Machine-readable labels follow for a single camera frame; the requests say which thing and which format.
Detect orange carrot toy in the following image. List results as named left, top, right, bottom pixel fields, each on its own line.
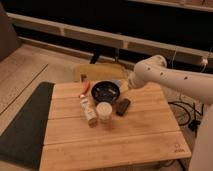
left=82, top=82, right=90, bottom=95

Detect black rectangular block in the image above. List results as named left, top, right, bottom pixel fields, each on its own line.
left=116, top=98, right=131, bottom=116

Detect black floor cables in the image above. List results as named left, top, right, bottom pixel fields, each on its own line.
left=167, top=99, right=204, bottom=132

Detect dark ceramic bowl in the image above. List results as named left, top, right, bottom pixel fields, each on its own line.
left=91, top=81, right=120, bottom=104

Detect blue white sponge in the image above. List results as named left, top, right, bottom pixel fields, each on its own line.
left=111, top=79, right=122, bottom=88

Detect white wall cable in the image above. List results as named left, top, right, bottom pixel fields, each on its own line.
left=170, top=46, right=213, bottom=73

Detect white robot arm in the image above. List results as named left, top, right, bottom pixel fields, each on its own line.
left=128, top=55, right=213, bottom=171

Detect dark green floor mat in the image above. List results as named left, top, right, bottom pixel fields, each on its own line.
left=0, top=82, right=54, bottom=170

